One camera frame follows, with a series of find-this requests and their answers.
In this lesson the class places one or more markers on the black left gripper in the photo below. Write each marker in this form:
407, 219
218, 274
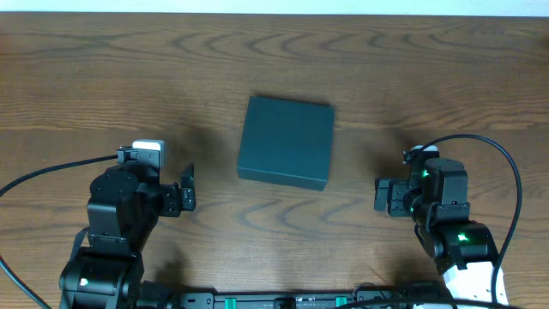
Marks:
172, 199

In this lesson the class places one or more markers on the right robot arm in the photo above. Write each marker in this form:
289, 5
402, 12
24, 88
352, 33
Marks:
435, 197

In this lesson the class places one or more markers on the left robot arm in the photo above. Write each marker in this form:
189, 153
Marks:
105, 269

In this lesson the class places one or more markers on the dark green box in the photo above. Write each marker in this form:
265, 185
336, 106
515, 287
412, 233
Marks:
286, 142

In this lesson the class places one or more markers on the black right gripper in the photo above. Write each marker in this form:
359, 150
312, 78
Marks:
400, 186

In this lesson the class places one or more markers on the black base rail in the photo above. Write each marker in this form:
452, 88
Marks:
274, 300

